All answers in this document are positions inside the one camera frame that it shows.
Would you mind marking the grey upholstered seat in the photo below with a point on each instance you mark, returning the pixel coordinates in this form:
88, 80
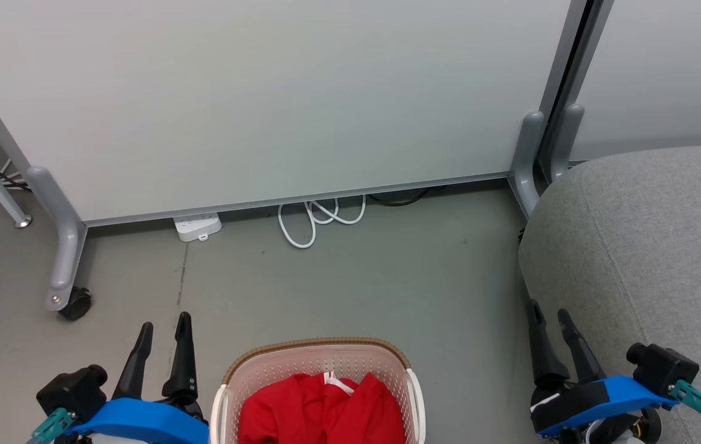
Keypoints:
653, 246

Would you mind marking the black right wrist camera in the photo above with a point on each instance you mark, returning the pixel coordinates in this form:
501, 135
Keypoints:
662, 367

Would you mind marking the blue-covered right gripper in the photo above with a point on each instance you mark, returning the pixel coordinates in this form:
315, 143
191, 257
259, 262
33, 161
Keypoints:
609, 398

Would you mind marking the red garment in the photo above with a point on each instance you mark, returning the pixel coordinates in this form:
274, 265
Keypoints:
319, 410

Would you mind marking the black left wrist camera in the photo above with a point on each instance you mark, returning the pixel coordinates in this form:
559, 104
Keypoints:
76, 388

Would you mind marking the black caster wheel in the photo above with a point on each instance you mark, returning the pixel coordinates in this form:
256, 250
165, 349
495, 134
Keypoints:
77, 303

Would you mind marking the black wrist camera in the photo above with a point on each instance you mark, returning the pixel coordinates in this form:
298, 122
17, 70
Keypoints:
76, 388
662, 367

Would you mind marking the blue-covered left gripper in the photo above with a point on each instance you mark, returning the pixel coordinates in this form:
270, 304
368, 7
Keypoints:
141, 422

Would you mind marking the white plastic laundry basket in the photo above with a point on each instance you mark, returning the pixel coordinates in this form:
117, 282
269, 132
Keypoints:
319, 357

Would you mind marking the white power strip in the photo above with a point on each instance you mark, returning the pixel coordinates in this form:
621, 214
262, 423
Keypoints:
197, 226

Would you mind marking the wide white partition panel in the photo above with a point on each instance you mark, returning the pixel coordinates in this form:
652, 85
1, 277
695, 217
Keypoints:
264, 92

